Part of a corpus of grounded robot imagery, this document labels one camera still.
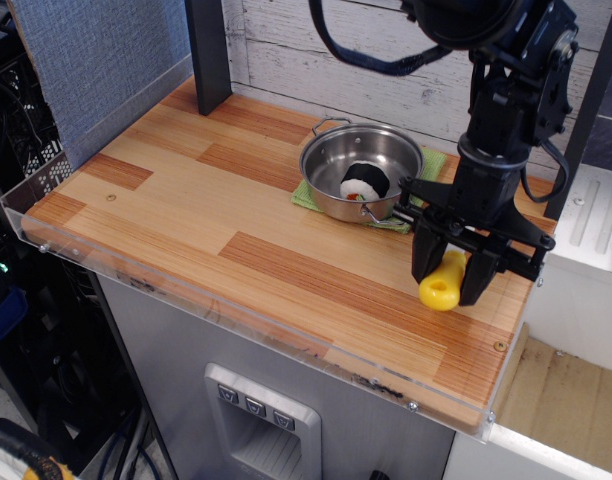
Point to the stainless steel pot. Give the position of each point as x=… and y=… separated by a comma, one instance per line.
x=337, y=143

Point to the white toy sink unit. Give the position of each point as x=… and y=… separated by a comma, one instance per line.
x=554, y=420

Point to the yellow handled toy knife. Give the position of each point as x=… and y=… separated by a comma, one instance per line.
x=440, y=291

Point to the blue fabric panel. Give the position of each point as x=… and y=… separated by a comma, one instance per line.
x=103, y=64

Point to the black plastic crate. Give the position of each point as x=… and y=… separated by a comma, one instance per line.
x=28, y=133

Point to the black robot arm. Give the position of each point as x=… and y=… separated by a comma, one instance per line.
x=522, y=53

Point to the dark right post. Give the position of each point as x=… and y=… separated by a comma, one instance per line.
x=592, y=101

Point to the dark post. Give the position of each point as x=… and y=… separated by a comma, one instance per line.
x=592, y=101
x=207, y=35

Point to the green cloth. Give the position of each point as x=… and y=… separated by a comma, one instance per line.
x=433, y=163

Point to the dark left post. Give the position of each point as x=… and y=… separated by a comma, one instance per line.
x=207, y=35

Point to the silver toy fridge cabinet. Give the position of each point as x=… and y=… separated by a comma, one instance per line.
x=229, y=407

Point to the toy sushi roll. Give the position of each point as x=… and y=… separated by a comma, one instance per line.
x=364, y=181

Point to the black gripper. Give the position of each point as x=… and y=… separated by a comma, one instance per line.
x=476, y=210

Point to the clear acrylic table guard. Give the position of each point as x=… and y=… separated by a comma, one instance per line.
x=238, y=253

